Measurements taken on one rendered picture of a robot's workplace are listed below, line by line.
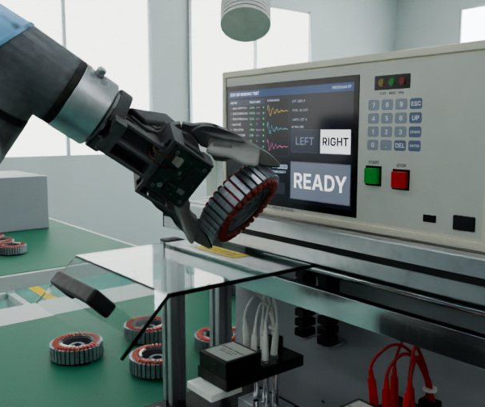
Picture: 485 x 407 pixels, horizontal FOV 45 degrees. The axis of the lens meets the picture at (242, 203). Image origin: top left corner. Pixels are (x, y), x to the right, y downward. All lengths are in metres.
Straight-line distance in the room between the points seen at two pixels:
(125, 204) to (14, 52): 5.23
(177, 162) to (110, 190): 5.11
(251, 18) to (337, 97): 1.22
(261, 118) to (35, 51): 0.35
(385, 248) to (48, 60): 0.40
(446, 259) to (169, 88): 5.51
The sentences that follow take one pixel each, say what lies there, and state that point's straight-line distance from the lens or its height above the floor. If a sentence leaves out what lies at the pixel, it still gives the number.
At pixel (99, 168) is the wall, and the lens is 5.65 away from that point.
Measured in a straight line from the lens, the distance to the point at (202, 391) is 0.84.
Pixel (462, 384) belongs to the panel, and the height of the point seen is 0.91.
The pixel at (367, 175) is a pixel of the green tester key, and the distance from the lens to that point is 0.69.
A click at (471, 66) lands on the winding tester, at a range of 0.62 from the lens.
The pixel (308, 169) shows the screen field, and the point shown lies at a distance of 0.76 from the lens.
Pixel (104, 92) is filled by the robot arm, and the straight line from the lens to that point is 0.61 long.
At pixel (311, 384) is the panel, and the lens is 1.01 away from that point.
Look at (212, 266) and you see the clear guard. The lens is 0.73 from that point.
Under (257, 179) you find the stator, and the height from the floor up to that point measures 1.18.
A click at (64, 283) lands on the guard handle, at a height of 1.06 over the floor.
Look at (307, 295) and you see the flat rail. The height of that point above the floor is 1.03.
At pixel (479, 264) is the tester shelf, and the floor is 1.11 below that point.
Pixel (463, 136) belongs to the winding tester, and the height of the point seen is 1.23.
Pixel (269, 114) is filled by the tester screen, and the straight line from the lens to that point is 0.81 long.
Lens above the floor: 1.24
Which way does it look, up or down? 7 degrees down
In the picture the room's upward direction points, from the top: straight up
